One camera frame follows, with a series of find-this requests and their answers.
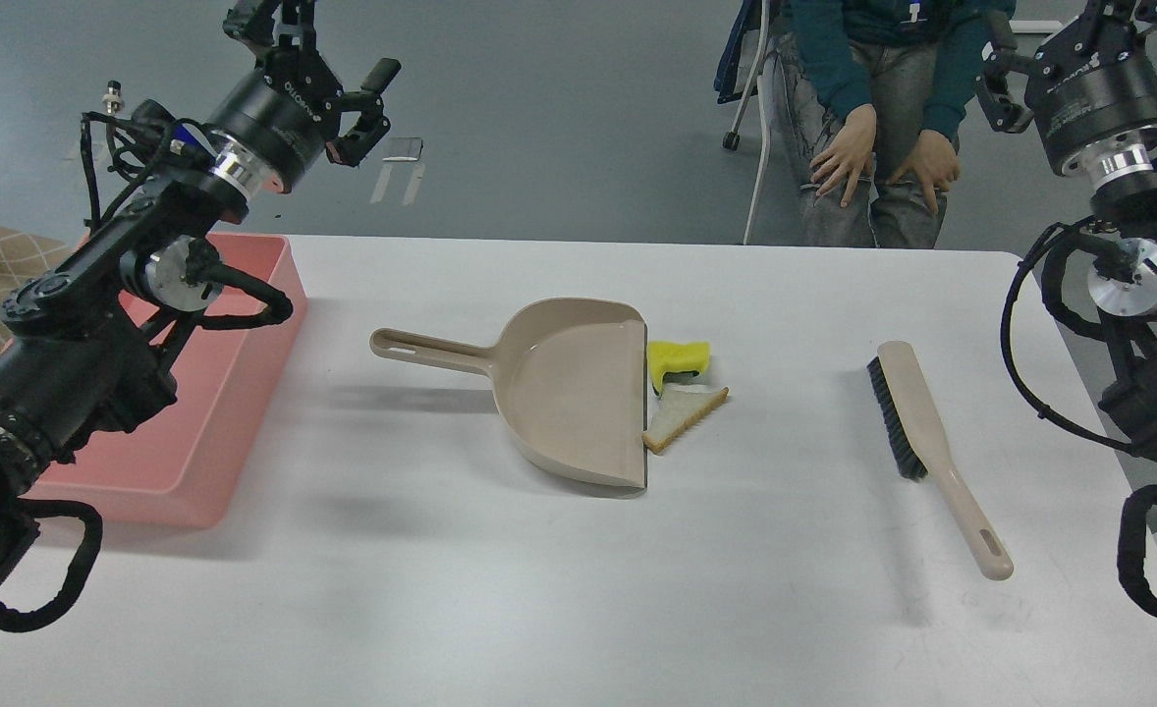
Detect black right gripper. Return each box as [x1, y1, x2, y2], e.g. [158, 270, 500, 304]
[975, 1, 1157, 178]

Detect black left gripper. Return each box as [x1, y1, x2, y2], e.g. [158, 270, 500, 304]
[207, 1, 401, 193]

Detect beige plastic dustpan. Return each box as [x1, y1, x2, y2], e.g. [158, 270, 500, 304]
[370, 299, 647, 492]

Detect beige hand brush black bristles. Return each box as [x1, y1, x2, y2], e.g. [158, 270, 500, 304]
[865, 341, 1015, 581]

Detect yellow sponge piece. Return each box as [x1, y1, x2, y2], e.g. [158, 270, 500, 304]
[644, 340, 710, 397]

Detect toast bread slice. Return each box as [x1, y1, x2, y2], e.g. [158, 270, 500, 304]
[641, 382, 730, 454]

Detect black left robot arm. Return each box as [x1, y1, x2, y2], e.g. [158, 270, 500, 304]
[0, 1, 401, 632]

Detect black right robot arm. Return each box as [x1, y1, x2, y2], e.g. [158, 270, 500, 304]
[973, 1, 1157, 462]

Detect pink plastic bin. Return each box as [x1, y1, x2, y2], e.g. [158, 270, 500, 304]
[28, 233, 307, 528]

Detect white chair base leg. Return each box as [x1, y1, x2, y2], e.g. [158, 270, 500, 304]
[1010, 20, 1064, 36]

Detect grey floor socket plate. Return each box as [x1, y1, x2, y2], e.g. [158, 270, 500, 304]
[381, 137, 425, 164]

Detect seated person in teal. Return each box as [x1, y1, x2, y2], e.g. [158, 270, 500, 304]
[771, 1, 1016, 249]

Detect white office chair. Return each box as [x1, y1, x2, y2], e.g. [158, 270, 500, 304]
[713, 1, 782, 245]

